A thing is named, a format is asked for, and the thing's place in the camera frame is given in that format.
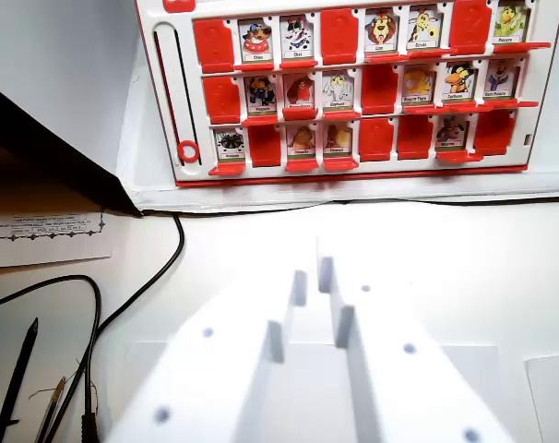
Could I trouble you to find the thin metal tweezers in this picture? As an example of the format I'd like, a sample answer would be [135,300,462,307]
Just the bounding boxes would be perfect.
[33,376,67,443]

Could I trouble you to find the black pointed probe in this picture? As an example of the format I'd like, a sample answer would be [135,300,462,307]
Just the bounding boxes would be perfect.
[0,317,40,443]

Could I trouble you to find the white printed label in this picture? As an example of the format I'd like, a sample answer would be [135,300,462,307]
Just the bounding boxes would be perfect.
[0,210,114,269]

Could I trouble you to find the red and white game board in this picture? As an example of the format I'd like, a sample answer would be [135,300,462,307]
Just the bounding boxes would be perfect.
[134,0,559,188]

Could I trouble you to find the long black cable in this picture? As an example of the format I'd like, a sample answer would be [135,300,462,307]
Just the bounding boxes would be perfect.
[44,197,559,443]

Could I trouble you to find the black cable with plug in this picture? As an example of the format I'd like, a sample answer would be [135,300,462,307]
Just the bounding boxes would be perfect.
[0,274,102,443]

